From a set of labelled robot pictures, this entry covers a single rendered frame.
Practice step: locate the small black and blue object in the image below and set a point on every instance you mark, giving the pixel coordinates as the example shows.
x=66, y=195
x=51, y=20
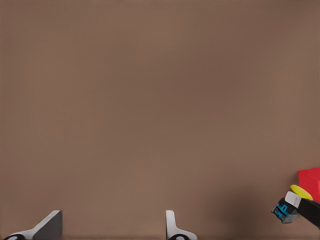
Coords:
x=283, y=209

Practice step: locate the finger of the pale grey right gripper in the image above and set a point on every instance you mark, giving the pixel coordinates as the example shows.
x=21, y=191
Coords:
x=290, y=218
x=293, y=199

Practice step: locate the red box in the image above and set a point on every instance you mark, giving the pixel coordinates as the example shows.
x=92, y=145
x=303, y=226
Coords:
x=309, y=180

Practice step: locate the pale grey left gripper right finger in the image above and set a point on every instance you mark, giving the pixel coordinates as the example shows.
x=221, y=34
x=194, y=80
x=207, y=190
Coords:
x=170, y=225

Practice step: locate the yellow round lid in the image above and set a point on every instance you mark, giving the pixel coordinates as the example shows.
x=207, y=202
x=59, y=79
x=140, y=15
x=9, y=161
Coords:
x=300, y=191

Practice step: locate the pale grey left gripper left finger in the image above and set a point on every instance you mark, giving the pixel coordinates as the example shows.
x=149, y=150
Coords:
x=47, y=225

